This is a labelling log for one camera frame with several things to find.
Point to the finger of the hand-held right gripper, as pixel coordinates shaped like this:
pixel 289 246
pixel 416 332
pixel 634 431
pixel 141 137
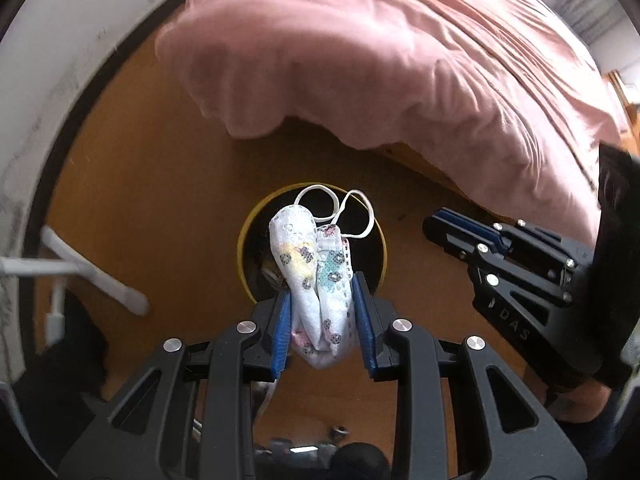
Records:
pixel 530 240
pixel 450 237

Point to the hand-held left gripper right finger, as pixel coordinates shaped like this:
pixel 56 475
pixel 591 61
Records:
pixel 364 330

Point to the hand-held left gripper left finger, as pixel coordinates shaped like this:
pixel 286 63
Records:
pixel 281 332

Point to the patterned white face mask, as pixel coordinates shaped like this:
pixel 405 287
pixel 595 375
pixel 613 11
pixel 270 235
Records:
pixel 310 285

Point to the black bin with yellow rim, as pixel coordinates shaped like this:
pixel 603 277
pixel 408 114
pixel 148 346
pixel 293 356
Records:
pixel 255 255

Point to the pink blanket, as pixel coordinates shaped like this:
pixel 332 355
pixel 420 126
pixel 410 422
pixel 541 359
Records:
pixel 400 70

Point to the grey curtain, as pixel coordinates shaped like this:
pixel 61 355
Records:
pixel 587 5

